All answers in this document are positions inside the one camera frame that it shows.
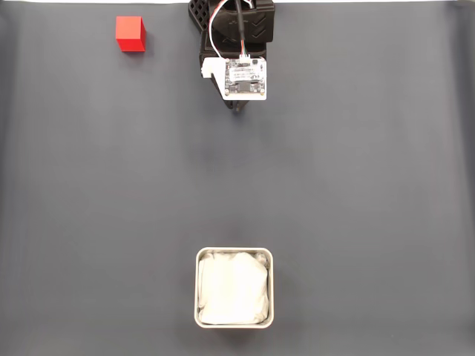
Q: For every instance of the red cube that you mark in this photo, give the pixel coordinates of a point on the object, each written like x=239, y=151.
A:
x=130, y=31

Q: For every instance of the beige square box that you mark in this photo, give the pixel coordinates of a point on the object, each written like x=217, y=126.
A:
x=196, y=289

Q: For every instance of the dark blue-grey mat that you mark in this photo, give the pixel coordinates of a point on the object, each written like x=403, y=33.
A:
x=111, y=185

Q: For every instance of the white cloth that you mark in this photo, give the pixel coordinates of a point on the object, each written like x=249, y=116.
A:
x=234, y=289

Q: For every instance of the white camera circuit board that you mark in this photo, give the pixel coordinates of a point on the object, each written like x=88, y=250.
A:
x=246, y=74

